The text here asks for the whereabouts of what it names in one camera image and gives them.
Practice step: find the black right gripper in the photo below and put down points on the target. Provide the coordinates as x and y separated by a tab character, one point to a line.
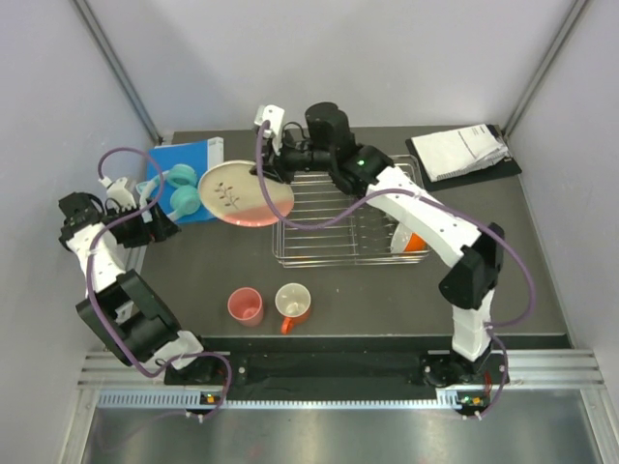
278	168

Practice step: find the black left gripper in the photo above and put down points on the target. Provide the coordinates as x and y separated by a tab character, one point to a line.
158	229

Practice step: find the pink plate with leaf motif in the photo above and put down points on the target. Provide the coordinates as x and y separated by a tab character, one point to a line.
231	193

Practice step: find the chrome wire dish rack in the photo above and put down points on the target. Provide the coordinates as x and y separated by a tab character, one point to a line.
367	237

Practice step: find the white bowl orange outside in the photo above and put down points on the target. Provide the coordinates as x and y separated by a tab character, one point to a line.
405	241

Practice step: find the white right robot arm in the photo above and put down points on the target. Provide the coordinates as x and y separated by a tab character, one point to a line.
473	253

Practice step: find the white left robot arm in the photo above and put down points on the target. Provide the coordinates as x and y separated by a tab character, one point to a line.
120	308

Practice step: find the blue book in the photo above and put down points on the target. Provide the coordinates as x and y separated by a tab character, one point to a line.
201	156

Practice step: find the pink plastic cup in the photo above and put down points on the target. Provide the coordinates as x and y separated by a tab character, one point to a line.
246	306

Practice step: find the orange ceramic mug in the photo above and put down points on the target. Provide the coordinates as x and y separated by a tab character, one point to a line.
293	302

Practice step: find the white paper stack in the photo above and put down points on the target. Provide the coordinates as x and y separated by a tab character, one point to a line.
454	153

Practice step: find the black clipboard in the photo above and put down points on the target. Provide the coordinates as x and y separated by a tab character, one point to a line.
504	169

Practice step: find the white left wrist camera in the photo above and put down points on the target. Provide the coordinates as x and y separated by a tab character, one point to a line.
122	191

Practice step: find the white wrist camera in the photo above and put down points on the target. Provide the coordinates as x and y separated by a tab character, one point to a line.
272	115
122	191

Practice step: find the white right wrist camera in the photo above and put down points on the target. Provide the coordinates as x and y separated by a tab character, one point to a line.
272	115

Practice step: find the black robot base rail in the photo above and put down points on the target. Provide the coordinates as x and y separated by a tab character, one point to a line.
314	369

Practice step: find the grey slotted cable duct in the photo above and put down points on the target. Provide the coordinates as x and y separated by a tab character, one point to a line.
197	400

